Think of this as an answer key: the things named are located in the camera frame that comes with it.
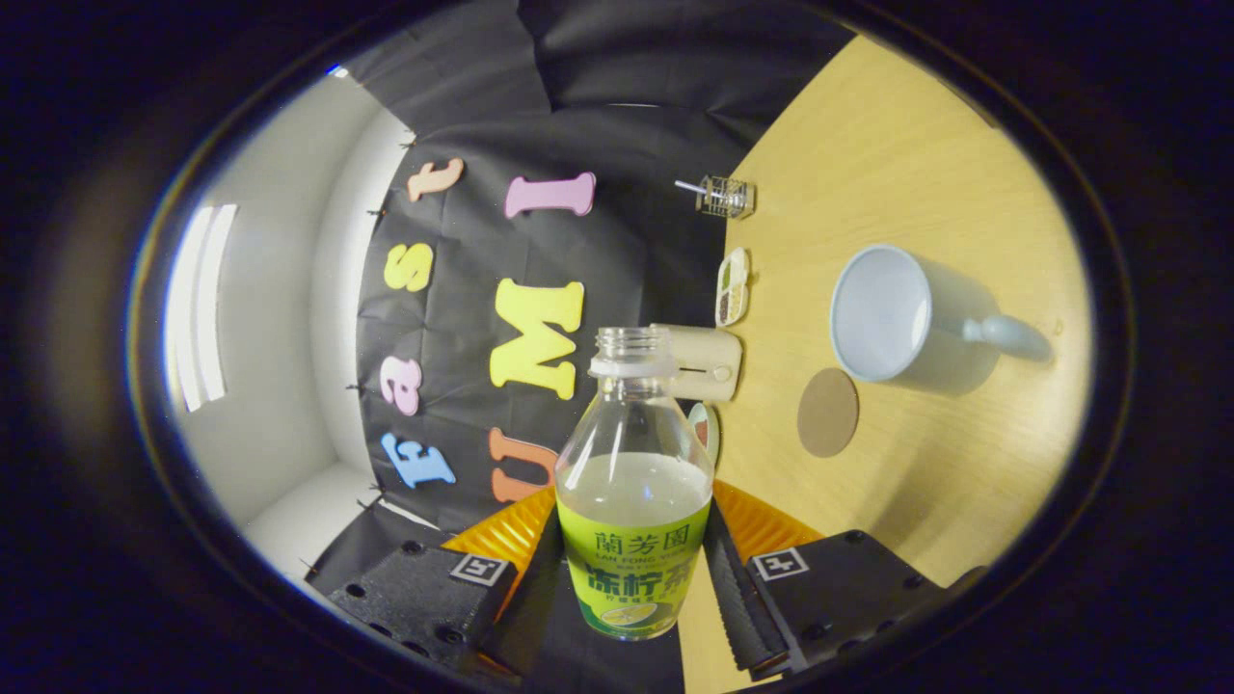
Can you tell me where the cream toaster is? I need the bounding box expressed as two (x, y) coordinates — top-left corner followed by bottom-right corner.
(651, 323), (743, 403)

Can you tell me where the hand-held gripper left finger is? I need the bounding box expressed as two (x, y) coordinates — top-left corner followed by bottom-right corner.
(328, 485), (570, 676)

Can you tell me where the white divided snack tray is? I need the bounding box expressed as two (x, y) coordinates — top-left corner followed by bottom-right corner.
(715, 247), (751, 329)

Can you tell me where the black backdrop cloth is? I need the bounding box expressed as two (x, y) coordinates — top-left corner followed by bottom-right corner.
(304, 0), (859, 693)

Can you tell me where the round brown coaster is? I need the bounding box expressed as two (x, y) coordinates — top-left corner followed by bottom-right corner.
(796, 367), (860, 459)

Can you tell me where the white cup with handle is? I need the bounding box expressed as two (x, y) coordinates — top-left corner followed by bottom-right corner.
(830, 244), (1054, 384)

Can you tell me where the pale green plate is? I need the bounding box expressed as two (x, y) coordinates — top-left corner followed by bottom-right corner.
(686, 401), (721, 473)

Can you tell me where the clear juice bottle green label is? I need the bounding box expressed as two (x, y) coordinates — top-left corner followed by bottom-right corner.
(554, 327), (715, 641)

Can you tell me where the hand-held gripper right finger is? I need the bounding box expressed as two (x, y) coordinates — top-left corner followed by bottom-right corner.
(702, 479), (989, 676)

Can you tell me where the large ceiling light panel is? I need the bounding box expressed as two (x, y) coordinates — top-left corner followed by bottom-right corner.
(164, 204), (239, 414)

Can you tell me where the wooden table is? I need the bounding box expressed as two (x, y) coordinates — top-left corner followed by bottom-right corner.
(675, 36), (1095, 693)

